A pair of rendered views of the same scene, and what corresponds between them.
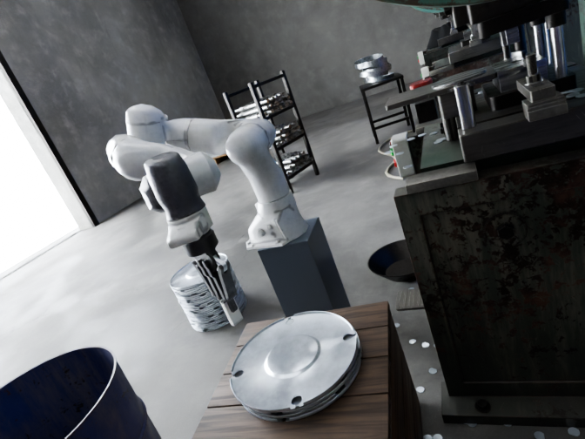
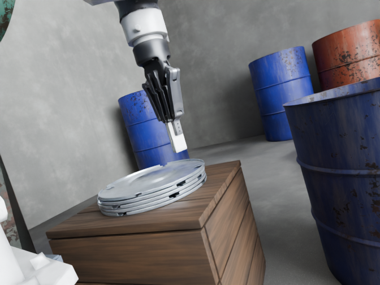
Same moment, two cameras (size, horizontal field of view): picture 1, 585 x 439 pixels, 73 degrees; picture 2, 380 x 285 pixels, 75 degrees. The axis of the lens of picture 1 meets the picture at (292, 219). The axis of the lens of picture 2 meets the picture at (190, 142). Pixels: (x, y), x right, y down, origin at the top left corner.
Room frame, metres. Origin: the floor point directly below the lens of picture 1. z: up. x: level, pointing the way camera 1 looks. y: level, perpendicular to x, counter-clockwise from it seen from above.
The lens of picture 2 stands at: (1.37, 0.27, 0.52)
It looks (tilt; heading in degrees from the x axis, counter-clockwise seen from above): 6 degrees down; 184
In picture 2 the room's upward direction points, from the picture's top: 16 degrees counter-clockwise
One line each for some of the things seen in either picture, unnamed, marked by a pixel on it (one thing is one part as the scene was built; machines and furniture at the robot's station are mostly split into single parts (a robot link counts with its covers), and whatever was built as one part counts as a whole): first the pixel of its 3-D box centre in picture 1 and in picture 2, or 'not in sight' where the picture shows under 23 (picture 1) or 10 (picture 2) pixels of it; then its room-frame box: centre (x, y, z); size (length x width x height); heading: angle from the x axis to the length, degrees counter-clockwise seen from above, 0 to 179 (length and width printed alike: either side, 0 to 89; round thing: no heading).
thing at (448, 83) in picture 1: (442, 110); not in sight; (0.97, -0.45, 0.72); 0.25 x 0.14 x 0.14; 64
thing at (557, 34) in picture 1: (557, 41); not in sight; (0.79, -0.63, 0.81); 0.02 x 0.02 x 0.14
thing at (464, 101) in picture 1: (465, 104); not in sight; (0.79, -0.42, 0.75); 0.03 x 0.03 x 0.10; 64
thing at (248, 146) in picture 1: (257, 164); not in sight; (1.22, 0.04, 0.71); 0.18 x 0.11 x 0.25; 158
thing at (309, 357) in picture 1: (292, 354); (152, 176); (0.72, 0.11, 0.39); 0.29 x 0.29 x 0.01
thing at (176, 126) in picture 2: not in sight; (178, 123); (0.84, 0.22, 0.51); 0.03 x 0.01 x 0.05; 39
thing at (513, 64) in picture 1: (516, 71); not in sight; (0.90, -0.60, 0.76); 0.15 x 0.09 x 0.05; 154
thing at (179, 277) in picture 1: (198, 270); not in sight; (1.74, 0.50, 0.25); 0.29 x 0.29 x 0.01
